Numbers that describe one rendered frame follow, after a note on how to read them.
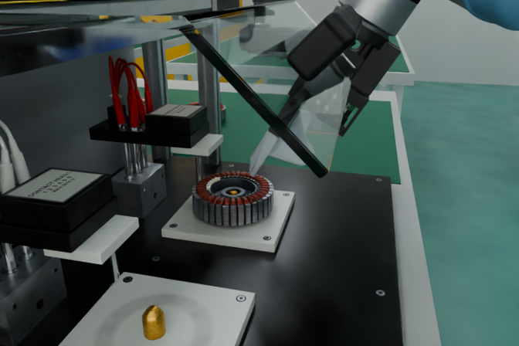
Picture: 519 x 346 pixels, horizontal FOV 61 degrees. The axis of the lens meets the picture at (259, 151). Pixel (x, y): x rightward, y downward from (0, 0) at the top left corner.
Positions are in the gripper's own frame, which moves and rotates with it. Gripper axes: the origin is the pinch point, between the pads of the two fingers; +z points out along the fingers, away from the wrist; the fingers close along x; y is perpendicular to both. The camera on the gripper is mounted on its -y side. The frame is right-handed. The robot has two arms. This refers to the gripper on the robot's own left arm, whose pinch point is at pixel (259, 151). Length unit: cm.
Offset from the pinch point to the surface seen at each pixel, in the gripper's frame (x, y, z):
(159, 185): 2.7, -9.9, 14.7
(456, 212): 163, 101, 43
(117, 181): -2.4, -14.3, 14.2
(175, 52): 327, -113, 108
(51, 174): -21.4, -14.3, 3.0
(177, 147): -1.9, -9.3, 5.0
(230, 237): -6.4, 2.7, 9.2
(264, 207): -1.6, 4.5, 5.7
